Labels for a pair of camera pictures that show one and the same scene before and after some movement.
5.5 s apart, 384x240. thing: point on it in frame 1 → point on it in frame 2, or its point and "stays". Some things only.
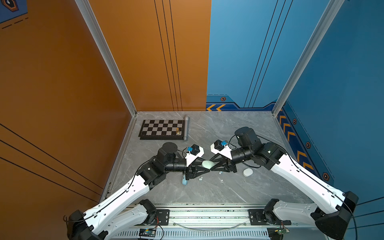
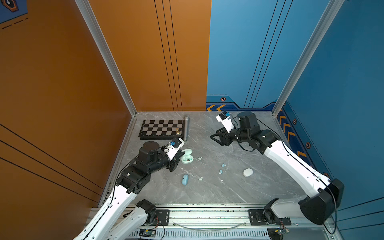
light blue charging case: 184,181 stays
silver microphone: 186,133 stays
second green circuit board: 282,231 stays
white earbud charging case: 247,172 stays
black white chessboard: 161,130 stays
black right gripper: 228,161 → 224,135
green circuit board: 147,232 stays
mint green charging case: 208,164 → 186,158
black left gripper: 191,170 → 174,162
